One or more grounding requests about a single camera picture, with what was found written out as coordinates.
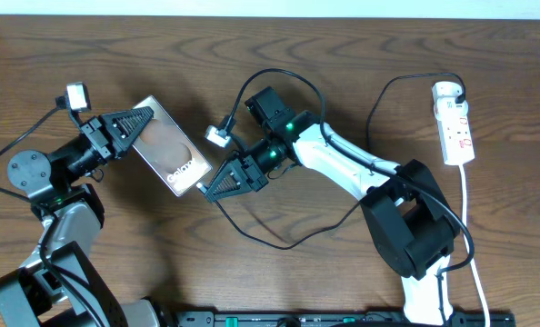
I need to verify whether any white power strip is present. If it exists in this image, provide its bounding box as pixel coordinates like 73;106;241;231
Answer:
434;96;475;166

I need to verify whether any right camera black cable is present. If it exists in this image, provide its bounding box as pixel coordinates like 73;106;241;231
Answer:
218;67;475;326

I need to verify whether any bronze Galaxy smartphone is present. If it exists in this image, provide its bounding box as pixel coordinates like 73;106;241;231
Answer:
133;95;212;197

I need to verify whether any white power strip cord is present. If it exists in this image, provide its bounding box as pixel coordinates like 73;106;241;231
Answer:
458;163;492;327

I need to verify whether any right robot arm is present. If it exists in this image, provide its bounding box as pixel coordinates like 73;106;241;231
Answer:
201;87;463;325

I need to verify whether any white charger adapter plug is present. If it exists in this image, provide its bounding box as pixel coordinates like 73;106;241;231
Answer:
432;81;462;102

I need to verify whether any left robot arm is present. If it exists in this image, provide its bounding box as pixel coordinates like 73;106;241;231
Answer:
0;106;175;326

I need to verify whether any camera black cable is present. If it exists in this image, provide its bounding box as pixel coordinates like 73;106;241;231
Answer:
0;95;112;327
218;67;475;326

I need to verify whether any black USB charging cable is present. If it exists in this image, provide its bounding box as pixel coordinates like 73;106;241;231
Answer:
195;72;467;251

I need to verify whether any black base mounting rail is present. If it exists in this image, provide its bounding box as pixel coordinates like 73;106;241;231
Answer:
174;307;516;327

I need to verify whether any left camera black cable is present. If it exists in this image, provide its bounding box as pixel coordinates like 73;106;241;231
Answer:
0;95;112;327

